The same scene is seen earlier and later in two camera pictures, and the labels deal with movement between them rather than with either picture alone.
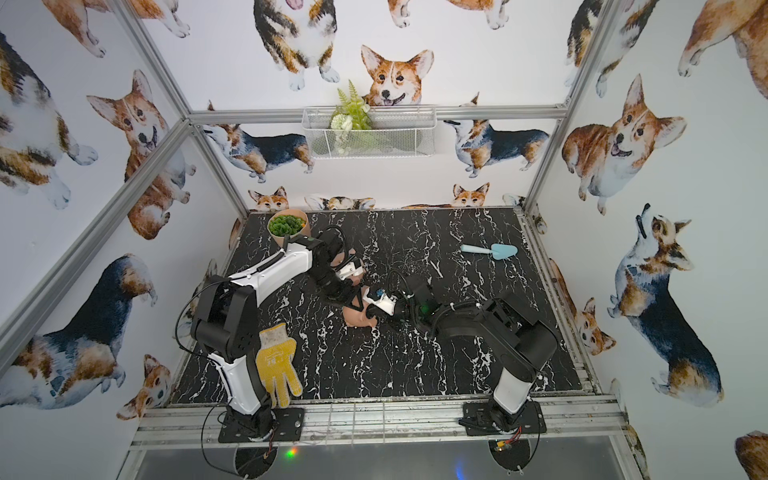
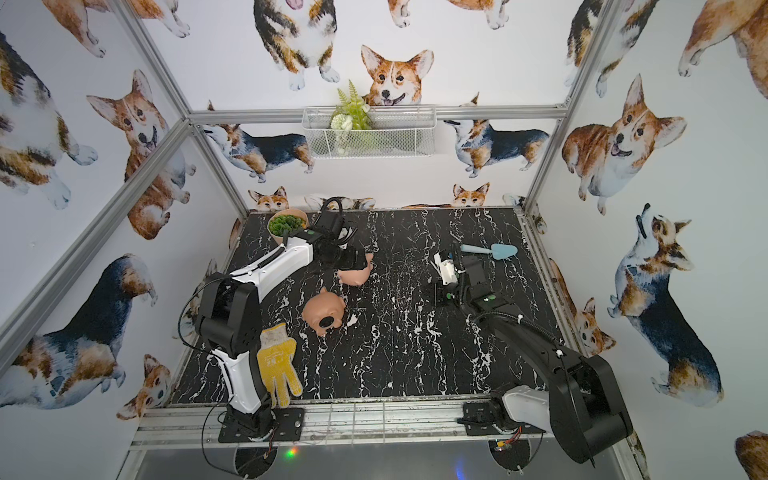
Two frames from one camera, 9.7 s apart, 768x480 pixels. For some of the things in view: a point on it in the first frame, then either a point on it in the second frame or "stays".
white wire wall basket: [392, 132] stays
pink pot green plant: [290, 222] stays
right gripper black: [381, 313] → [442, 280]
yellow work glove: [277, 366] stays
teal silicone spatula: [498, 250] stays
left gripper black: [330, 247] → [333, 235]
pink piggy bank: [357, 318] → [324, 311]
